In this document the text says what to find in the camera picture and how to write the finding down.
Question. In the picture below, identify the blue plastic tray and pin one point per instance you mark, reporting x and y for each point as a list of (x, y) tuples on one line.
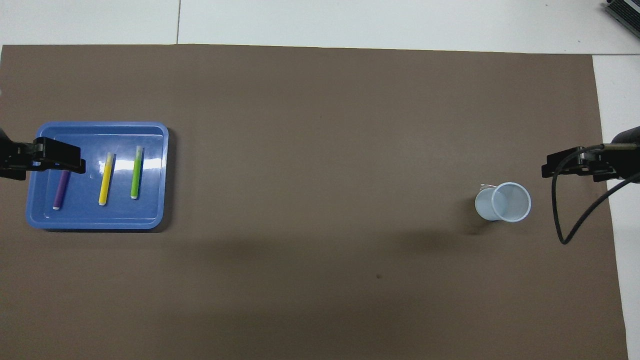
[(125, 212)]

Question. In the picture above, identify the brown table mat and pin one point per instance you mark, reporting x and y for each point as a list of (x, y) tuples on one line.
[(320, 150)]

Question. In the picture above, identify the yellow pen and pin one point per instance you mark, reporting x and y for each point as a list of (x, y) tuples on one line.
[(105, 180)]

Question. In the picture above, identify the grey ribbed device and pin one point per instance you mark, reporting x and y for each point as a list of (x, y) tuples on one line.
[(625, 12)]

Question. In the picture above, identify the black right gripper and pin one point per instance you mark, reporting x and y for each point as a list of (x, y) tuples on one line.
[(627, 155)]

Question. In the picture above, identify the purple pen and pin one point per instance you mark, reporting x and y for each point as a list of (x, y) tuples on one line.
[(61, 190)]

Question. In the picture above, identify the green pen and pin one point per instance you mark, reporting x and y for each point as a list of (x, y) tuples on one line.
[(136, 172)]

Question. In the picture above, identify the translucent plastic cup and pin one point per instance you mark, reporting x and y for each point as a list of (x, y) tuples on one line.
[(502, 202)]

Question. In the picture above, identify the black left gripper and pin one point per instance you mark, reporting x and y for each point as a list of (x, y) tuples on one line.
[(10, 172)]

